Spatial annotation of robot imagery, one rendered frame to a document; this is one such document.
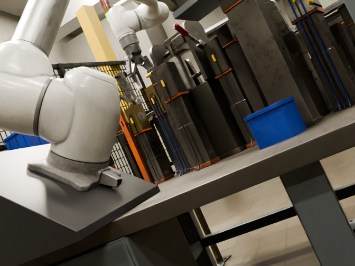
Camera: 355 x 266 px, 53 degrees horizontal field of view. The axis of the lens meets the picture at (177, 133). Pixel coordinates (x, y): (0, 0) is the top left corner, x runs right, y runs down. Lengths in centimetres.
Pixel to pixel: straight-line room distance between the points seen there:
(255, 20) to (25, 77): 60
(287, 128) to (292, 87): 15
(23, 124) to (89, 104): 16
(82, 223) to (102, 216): 6
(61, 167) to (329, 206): 60
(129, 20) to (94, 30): 85
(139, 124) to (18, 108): 72
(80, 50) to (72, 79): 716
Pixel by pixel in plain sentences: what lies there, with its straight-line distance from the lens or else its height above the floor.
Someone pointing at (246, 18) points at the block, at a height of 103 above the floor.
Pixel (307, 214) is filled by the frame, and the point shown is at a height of 57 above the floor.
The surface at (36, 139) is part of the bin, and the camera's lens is 165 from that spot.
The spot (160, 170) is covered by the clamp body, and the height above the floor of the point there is 75.
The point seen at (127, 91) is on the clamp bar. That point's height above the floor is 112.
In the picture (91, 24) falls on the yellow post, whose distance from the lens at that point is 261.
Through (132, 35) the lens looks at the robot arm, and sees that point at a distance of 174.
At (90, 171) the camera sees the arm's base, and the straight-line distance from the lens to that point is 90.
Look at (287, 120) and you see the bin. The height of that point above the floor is 74.
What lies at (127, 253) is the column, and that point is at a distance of 79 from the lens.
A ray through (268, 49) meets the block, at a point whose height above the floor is 93.
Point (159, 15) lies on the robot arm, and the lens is 176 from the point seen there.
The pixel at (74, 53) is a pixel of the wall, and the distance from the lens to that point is 811.
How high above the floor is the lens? 77
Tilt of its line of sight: 4 degrees up
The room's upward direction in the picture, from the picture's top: 24 degrees counter-clockwise
